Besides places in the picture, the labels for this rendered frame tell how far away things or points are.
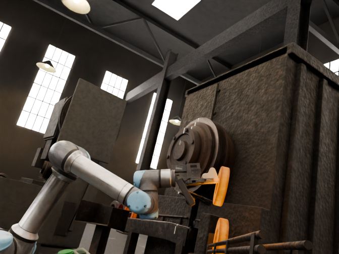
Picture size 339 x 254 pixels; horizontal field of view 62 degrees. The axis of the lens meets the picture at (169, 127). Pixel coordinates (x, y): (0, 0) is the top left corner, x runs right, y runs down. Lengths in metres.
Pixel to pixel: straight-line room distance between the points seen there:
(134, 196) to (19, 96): 10.87
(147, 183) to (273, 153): 0.64
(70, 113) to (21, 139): 7.47
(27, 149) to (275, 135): 10.49
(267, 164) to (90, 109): 3.14
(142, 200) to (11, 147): 10.54
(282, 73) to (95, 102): 3.09
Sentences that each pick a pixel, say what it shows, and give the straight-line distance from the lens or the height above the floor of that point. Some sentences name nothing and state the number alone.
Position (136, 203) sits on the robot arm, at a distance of 0.98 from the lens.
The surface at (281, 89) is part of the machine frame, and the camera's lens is 1.57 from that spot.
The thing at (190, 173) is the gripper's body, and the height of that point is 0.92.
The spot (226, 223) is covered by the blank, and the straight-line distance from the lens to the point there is 1.11.
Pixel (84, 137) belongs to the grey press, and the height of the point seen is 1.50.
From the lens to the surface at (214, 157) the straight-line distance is 1.50.
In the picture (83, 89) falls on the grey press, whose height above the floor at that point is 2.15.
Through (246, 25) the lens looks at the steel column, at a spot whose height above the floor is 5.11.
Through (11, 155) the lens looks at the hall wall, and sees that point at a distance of 11.39.
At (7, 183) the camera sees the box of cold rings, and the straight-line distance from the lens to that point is 3.69.
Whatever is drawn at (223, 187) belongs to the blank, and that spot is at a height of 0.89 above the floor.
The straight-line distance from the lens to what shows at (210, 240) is 1.23.
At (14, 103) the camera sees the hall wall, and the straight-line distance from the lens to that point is 11.66.
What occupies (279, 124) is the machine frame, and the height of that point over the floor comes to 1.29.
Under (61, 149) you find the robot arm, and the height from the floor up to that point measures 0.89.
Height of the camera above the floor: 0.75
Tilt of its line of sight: 17 degrees up
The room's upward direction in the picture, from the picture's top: 13 degrees clockwise
